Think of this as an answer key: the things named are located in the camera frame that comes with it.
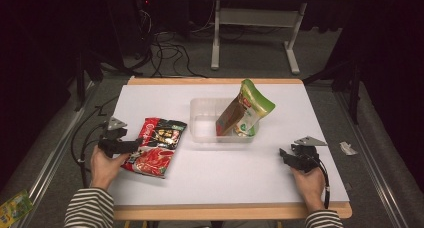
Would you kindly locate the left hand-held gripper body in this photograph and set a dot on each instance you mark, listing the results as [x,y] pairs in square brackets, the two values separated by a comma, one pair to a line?
[111,138]

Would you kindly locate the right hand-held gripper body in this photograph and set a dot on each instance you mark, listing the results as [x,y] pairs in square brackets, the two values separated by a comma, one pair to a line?
[305,156]

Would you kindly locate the red and black food packet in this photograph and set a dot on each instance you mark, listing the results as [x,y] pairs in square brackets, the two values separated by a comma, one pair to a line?
[156,148]

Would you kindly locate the green and white food packet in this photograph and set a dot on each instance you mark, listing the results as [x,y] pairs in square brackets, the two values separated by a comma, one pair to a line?
[256,103]

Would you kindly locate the gold food packet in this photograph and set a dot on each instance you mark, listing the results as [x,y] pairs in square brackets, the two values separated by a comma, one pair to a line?
[230,119]

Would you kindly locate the clear plastic container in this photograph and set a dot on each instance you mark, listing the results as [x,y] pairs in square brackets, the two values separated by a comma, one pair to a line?
[203,121]

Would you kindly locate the person's right hand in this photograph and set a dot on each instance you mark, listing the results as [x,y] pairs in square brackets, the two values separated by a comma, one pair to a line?
[308,188]

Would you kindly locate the person's left hand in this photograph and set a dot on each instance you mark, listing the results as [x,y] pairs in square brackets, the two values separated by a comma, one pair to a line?
[106,171]

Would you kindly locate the crumpled white wrapper scrap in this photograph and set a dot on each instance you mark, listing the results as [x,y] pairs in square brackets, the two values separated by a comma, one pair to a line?
[348,148]

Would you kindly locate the black metal stand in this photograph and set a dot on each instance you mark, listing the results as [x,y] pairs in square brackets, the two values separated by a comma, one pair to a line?
[87,68]
[350,84]

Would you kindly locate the white table mat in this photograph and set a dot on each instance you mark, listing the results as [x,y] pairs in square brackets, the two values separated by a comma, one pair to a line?
[206,174]

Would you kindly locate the yellow green packet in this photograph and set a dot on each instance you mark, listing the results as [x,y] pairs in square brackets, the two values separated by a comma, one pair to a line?
[15,208]

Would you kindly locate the metal floor rail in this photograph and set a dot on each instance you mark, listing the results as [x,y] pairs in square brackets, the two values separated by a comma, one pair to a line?
[56,148]
[376,174]

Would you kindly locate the white desk frame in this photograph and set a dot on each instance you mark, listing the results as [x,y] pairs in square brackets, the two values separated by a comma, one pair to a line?
[256,17]

